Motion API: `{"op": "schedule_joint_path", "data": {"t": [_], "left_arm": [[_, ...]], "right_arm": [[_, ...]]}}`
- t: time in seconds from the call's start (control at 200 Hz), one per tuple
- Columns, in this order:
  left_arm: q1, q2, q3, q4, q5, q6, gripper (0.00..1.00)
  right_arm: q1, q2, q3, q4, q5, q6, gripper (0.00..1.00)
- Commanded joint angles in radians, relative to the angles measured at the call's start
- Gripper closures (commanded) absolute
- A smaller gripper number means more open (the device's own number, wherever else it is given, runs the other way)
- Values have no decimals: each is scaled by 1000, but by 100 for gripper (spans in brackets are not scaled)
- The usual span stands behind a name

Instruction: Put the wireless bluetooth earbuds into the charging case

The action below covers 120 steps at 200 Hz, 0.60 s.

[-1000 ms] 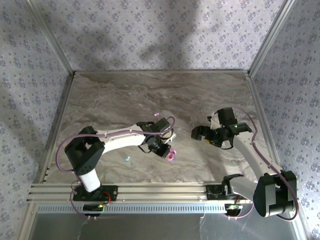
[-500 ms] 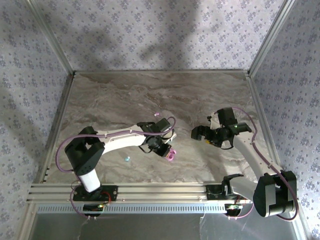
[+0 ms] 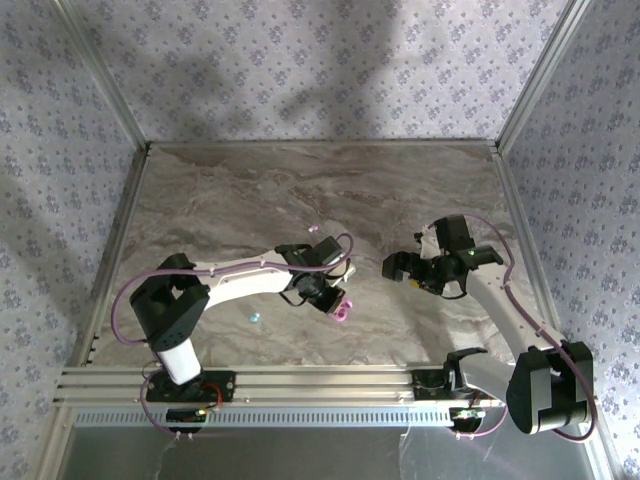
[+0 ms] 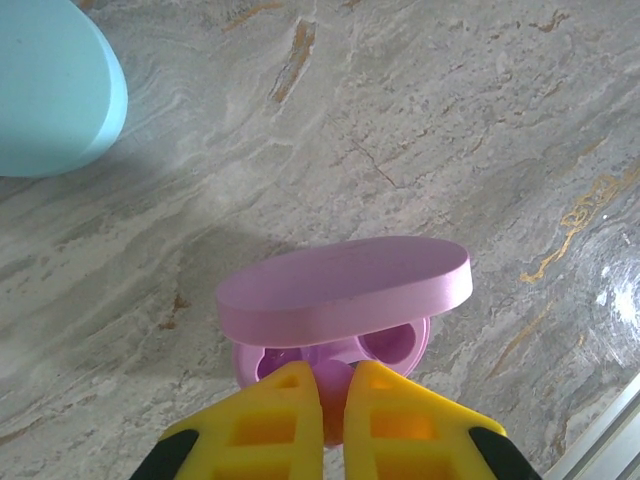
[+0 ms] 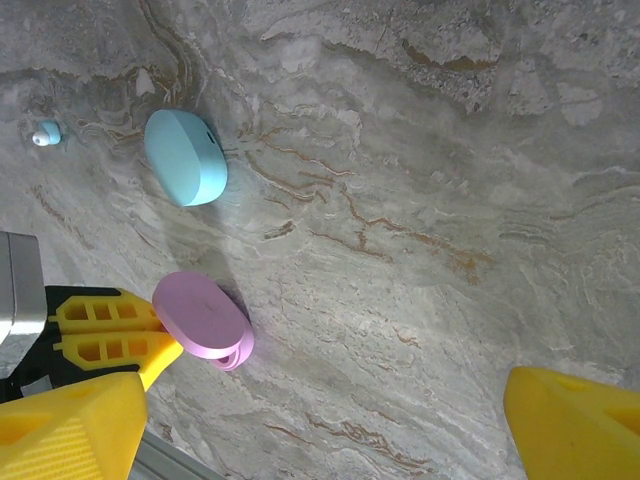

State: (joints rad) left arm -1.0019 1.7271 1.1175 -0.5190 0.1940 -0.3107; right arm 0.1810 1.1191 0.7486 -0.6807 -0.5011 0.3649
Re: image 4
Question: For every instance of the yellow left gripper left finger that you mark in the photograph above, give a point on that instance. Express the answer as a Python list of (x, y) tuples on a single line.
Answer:
[(260, 430)]

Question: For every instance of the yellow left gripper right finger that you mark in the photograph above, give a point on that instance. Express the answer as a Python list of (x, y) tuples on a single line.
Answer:
[(410, 435)]

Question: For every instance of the pink earbud charging case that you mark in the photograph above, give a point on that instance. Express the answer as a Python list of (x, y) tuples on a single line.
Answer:
[(350, 280)]

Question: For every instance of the light blue earbud charging case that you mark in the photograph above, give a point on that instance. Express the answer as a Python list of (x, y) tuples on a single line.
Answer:
[(50, 85)]

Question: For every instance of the aluminium enclosure frame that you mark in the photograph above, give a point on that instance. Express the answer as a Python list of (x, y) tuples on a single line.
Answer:
[(610, 440)]

